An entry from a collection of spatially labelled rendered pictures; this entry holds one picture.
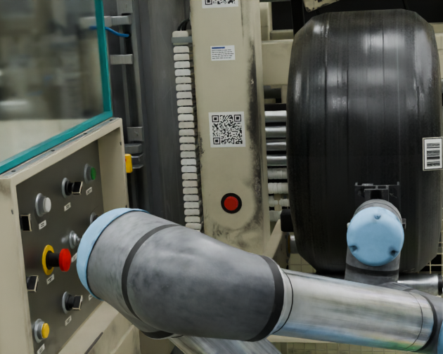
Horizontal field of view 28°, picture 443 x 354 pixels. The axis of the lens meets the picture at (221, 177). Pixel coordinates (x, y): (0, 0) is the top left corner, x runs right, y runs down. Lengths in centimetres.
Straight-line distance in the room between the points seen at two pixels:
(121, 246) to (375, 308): 31
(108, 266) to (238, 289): 16
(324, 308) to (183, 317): 17
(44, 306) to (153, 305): 62
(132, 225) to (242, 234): 92
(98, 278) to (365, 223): 39
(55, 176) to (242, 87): 47
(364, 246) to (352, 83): 51
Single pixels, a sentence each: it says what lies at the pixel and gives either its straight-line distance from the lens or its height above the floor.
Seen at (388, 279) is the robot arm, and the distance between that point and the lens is 126.
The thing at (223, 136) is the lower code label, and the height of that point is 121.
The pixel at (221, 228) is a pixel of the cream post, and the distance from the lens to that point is 190.
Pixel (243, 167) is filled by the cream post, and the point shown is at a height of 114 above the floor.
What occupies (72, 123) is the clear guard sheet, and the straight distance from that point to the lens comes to 160.
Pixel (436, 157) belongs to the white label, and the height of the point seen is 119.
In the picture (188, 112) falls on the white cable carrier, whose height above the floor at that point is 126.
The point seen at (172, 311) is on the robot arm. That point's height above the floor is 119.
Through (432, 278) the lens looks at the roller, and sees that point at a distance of 183.
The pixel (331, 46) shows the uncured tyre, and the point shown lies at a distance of 172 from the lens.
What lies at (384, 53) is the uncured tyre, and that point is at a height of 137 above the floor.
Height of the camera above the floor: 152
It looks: 12 degrees down
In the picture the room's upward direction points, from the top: 3 degrees counter-clockwise
